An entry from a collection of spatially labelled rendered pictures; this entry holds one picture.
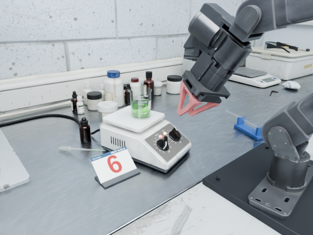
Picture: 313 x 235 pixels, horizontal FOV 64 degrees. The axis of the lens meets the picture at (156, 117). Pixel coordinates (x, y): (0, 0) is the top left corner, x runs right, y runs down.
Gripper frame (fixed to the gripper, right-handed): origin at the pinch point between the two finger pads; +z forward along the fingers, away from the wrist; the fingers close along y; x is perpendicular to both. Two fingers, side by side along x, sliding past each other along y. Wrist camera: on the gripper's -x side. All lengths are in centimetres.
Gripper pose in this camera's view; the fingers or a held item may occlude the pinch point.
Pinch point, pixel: (186, 111)
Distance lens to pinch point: 59.8
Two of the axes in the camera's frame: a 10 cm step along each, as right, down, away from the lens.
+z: -4.6, 6.7, 5.9
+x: 3.8, 7.4, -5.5
